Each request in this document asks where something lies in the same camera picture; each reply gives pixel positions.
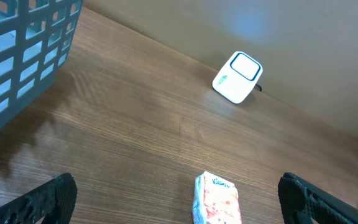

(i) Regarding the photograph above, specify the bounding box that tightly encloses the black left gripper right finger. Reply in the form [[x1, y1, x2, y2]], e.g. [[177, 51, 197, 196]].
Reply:
[[278, 172, 358, 224]]

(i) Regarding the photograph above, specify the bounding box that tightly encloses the white barcode scanner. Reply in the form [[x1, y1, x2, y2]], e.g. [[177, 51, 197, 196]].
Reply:
[[212, 51, 263, 104]]

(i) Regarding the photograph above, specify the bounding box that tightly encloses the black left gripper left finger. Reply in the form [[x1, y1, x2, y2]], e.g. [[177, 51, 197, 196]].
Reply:
[[0, 173, 77, 224]]

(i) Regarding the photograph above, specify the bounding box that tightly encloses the small red white box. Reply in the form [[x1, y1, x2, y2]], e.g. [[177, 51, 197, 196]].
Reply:
[[192, 171, 242, 224]]

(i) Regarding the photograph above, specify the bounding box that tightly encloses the grey plastic basket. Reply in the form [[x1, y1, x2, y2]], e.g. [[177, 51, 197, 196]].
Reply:
[[0, 0, 84, 129]]

